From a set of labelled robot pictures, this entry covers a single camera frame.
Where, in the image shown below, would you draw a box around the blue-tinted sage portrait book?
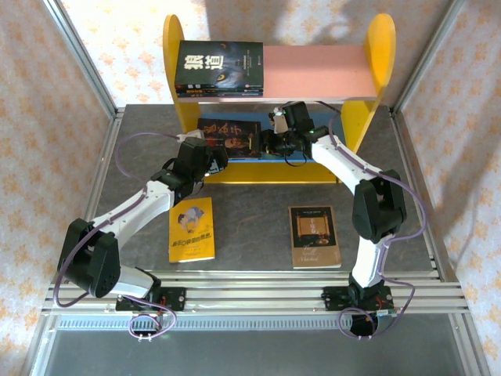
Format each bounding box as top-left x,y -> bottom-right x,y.
196,118 -> 262,159

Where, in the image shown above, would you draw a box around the black book with antlers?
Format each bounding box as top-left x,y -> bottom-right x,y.
175,88 -> 265,95

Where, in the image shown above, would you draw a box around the yellow cartoon cover book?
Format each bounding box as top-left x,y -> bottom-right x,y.
168,197 -> 216,264

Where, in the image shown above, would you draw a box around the black wolf eyes book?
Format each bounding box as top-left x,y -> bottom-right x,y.
174,40 -> 265,90

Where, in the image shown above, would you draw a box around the brown scroll cover book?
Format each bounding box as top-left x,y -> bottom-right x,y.
288,205 -> 342,270

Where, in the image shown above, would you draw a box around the yellow bookshelf pink blue shelves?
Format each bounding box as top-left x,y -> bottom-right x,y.
162,13 -> 398,185

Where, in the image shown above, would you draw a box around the black sage portrait book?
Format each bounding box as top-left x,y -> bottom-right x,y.
176,92 -> 265,99

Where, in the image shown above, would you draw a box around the aluminium mounting rails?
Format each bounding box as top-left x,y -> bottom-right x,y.
41,269 -> 470,314

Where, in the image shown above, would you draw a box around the small green circuit board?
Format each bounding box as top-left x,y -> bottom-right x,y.
374,308 -> 399,334

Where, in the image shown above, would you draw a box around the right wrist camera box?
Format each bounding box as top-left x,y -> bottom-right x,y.
268,109 -> 290,135

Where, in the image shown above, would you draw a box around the aluminium side rail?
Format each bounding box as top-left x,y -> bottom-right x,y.
389,105 -> 459,283
49,104 -> 127,285

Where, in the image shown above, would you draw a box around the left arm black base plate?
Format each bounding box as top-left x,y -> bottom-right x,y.
116,287 -> 186,313

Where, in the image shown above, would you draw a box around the aluminium frame post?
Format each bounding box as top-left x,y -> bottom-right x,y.
391,0 -> 467,117
41,0 -> 118,118

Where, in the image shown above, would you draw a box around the grey slotted cable duct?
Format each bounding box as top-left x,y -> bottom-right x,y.
54,316 -> 451,331

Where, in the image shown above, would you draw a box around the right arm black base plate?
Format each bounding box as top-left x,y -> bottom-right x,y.
322,285 -> 394,313

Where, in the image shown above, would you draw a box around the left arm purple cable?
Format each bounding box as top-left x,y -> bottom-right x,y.
52,132 -> 178,342

